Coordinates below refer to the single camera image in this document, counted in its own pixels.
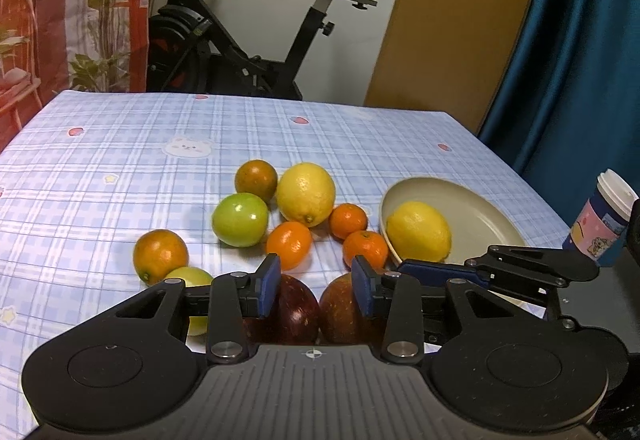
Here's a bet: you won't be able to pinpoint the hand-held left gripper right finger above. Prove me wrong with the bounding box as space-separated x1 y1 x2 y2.
351 256 538 365

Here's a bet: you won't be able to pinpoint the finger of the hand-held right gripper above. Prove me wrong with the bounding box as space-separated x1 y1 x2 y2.
400 245 600 293
480 282 563 321

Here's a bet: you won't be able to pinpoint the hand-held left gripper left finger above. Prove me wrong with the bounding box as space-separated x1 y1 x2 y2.
100 254 281 365

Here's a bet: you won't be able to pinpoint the red-brown passion fruit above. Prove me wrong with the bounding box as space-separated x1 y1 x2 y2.
318 271 388 346

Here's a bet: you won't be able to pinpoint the dark purple passion fruit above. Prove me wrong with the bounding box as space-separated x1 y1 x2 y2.
242 272 321 346

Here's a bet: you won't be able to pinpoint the small orange mandarin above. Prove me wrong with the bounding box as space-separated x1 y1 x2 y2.
265 221 313 271
342 230 390 271
328 203 369 241

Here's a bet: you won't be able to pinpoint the beige plate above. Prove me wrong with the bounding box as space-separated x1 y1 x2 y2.
378 176 548 321

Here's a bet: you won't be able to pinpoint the yellow-green round fruit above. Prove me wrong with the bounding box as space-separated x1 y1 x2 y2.
164 266 216 338

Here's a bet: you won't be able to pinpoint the yellow lemon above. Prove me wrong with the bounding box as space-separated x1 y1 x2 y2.
276 163 337 228
386 201 453 264

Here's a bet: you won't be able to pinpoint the green round fruit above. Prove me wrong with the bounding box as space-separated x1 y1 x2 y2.
211 193 270 248

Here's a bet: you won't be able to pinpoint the paper cup with white lid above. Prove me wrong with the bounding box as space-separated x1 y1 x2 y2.
562 168 640 267

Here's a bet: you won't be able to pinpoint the dark brownish orange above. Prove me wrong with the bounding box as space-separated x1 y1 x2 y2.
235 160 279 205

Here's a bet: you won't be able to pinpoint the round orange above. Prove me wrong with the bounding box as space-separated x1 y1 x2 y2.
133 229 190 285

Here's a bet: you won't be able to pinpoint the blue checked tablecloth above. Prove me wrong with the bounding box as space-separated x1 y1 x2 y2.
0 90 573 440

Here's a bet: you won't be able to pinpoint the blue curtain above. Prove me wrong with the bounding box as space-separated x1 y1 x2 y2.
477 0 640 228

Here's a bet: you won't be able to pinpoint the black exercise bike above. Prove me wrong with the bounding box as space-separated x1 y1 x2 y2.
146 0 386 101

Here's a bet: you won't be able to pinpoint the wooden board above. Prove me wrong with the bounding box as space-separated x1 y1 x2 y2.
364 0 551 133

